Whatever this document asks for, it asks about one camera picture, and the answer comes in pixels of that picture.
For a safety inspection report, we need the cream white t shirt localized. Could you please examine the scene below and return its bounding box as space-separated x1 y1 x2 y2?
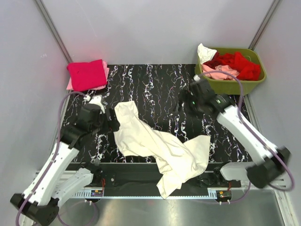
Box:
114 101 210 199

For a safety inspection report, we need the pink cloth in bin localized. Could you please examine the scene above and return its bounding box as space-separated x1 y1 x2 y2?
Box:
202 64 239 80

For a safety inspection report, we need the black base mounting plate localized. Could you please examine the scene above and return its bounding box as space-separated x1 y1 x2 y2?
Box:
46 162 271 197

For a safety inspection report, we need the white cloth in bin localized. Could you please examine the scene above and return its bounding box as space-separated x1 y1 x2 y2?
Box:
197 43 217 64

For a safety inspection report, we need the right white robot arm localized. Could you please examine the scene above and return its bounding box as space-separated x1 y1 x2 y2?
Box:
174 79 291 189

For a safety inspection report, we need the olive green plastic bin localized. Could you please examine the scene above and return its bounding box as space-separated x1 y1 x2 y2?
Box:
195 48 266 95

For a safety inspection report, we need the folded magenta t shirt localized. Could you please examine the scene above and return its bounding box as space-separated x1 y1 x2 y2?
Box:
67 59 109 93

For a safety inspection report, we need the dark red cloth in bin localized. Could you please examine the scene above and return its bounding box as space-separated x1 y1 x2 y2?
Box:
203 52 221 69

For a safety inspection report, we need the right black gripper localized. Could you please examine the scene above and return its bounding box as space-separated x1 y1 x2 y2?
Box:
172 89 203 120

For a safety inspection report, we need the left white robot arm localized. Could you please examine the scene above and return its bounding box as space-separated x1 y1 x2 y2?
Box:
10 95 120 226

